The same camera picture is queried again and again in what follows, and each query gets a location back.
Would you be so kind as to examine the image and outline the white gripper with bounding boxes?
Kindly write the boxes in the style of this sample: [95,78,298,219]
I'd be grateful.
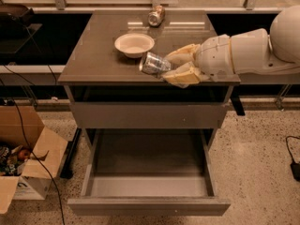
[162,35,234,88]

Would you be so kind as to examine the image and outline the silver redbull can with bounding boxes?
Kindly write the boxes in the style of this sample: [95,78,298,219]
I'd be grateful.
[139,52,172,76]

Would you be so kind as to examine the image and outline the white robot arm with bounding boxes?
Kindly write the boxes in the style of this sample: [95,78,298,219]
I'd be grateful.
[162,6,300,87]

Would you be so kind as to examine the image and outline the closed top drawer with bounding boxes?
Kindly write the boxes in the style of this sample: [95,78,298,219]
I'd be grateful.
[70,102,228,128]

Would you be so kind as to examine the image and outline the brown soda can on counter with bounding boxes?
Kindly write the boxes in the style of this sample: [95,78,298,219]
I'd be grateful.
[148,6,165,27]

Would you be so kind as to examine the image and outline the grey drawer cabinet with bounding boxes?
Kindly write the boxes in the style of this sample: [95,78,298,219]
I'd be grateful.
[59,9,239,216]

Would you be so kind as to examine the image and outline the open middle drawer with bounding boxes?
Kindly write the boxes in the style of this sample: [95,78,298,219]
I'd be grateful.
[67,129,231,216]

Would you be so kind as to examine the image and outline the white paper bowl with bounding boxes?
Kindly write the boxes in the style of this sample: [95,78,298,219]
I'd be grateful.
[114,33,155,58]

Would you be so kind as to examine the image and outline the open cardboard box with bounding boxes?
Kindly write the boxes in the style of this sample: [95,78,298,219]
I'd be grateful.
[0,106,68,214]

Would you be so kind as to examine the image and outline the snack bags in box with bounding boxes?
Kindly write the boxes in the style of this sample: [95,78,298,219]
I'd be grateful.
[0,142,31,176]

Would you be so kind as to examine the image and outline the black cable on floor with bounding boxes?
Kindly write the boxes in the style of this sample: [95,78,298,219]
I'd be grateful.
[0,64,67,225]

